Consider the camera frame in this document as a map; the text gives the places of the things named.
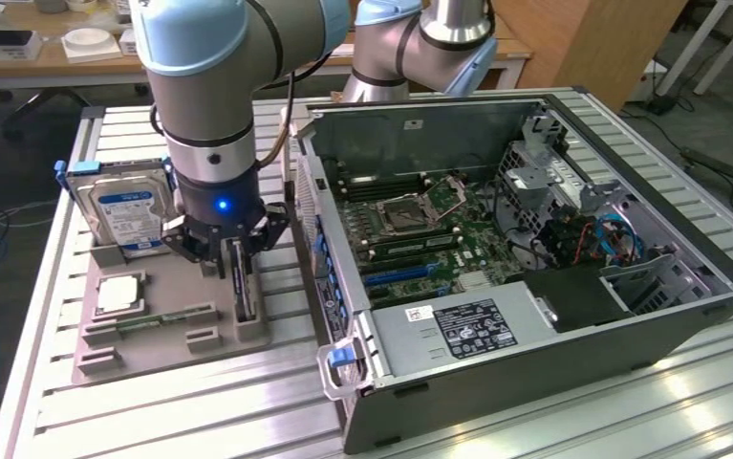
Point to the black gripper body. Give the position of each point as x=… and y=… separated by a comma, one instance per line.
x=214, y=201

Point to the green graphics card black fan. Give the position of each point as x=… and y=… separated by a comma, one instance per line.
x=244, y=287

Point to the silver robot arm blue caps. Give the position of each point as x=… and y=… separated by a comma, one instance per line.
x=214, y=95

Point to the grey parts rack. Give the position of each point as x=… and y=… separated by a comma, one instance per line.
x=162, y=291

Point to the hard disk blue carrier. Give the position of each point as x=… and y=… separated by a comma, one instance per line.
x=120, y=215

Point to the silver CPU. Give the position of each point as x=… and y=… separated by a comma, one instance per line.
x=118, y=292

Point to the green RAM stick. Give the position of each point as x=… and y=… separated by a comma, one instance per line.
x=418, y=246
x=162, y=319

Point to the RAM slot black clips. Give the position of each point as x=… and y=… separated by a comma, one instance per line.
x=384, y=184
x=407, y=237
x=388, y=194

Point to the RAM slot white clips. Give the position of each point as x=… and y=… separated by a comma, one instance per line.
x=382, y=179
x=418, y=258
x=386, y=189

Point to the black expansion slot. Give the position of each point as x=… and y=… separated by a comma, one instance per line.
x=398, y=266

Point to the blue expansion slot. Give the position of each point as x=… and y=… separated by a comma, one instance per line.
x=398, y=276

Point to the metal socket cover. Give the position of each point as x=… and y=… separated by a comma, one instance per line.
x=446, y=187

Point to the blue case latch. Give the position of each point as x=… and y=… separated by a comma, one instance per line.
x=339, y=358

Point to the green motherboard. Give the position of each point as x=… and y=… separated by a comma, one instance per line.
x=478, y=234

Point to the silver chipset heatsink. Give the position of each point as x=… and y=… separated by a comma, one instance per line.
x=476, y=281

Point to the white labelled box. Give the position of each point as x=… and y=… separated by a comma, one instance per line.
x=128, y=44

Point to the white square dish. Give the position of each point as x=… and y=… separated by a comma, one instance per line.
x=92, y=45

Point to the grey power supply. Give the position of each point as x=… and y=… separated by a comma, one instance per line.
x=468, y=330

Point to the perforated metal disk bay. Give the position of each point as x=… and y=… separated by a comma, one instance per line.
x=532, y=181

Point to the white box black lid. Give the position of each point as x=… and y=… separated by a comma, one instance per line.
x=8, y=48

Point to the grey cup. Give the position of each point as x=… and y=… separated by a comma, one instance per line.
x=51, y=6

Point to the black plastic shroud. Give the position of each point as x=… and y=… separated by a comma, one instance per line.
x=576, y=296

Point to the open black PC case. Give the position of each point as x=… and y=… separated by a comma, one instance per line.
x=532, y=382

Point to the slanted metal disk bay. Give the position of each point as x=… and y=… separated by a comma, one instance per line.
x=647, y=287

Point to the wooden cabinet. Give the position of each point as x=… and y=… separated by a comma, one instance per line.
x=608, y=48

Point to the black power adapter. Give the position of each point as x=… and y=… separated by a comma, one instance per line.
x=662, y=106

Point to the white box red button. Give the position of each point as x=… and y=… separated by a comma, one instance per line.
x=650, y=83

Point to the white table frame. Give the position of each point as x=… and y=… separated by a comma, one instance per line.
x=715, y=48

